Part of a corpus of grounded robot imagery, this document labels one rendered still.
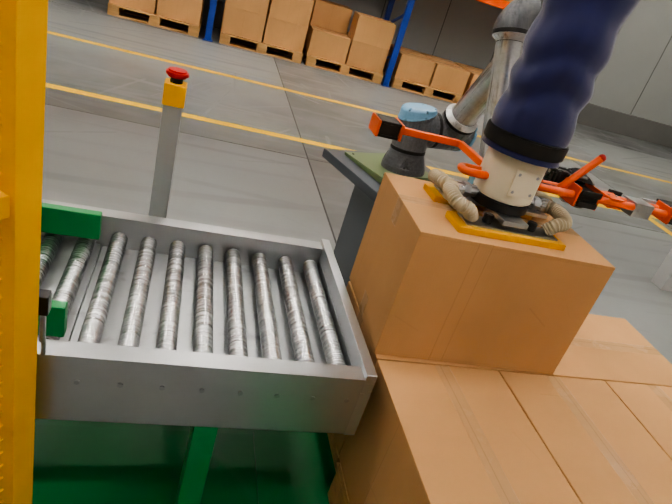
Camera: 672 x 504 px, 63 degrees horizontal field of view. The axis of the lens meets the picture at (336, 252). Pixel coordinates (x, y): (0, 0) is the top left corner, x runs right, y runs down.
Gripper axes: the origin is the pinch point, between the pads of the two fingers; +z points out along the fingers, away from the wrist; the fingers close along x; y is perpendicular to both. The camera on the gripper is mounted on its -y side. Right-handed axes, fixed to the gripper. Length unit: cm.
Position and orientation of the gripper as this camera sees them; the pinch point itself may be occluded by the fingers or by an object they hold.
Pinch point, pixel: (587, 195)
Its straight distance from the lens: 181.2
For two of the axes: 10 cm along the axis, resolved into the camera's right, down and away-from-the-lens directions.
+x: 2.6, -8.6, -4.4
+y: -9.5, -1.4, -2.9
